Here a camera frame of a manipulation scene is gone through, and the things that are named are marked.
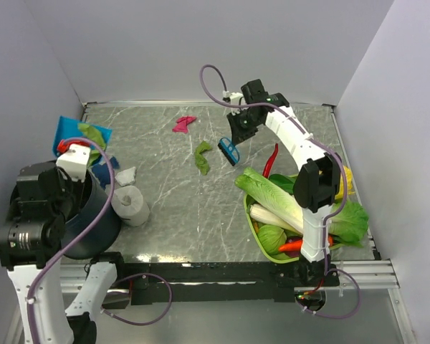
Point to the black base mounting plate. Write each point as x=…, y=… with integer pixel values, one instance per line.
x=147, y=283

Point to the dark round trash bin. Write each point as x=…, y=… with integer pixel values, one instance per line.
x=52, y=211

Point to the white paper scrap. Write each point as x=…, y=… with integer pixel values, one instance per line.
x=126, y=177

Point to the white radish toy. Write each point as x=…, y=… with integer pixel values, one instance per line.
x=260, y=214

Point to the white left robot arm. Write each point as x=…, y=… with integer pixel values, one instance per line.
x=45, y=317

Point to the round green cabbage toy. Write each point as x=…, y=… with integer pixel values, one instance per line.
x=271, y=237

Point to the green vegetable basket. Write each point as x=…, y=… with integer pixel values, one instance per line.
x=312, y=226

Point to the yellow cabbage toy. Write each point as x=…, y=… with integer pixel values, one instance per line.
x=347, y=181

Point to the aluminium front rail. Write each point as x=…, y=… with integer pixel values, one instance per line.
x=369, y=274

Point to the orange carrot toy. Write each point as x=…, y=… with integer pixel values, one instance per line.
x=292, y=244

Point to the blue hand brush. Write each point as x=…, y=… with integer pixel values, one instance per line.
x=229, y=150

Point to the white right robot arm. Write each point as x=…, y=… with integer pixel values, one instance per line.
x=321, y=174

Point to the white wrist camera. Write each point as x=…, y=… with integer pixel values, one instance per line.
x=234, y=98
x=73, y=158

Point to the blue plastic dustpan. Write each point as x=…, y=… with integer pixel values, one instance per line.
x=68, y=128

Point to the green leafy vegetable toy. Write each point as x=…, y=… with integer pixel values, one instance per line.
x=348, y=227

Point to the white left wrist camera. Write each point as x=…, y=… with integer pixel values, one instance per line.
x=73, y=158

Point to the dark blue paper scrap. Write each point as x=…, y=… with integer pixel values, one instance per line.
x=101, y=172

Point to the green paper scrap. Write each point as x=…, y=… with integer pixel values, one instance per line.
x=200, y=161
x=93, y=134

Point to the napa cabbage toy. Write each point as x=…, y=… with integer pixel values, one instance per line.
x=271, y=197

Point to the pink paper scrap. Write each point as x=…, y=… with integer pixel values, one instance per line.
x=182, y=124

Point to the green paper scrap front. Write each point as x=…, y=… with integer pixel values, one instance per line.
x=200, y=161

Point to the white paper towel roll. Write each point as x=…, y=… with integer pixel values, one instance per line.
x=129, y=204

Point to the red chili pepper toy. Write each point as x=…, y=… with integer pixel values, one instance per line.
x=270, y=162

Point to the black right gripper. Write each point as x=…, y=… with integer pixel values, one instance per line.
x=237, y=135

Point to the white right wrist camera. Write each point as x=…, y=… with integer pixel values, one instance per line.
x=234, y=98

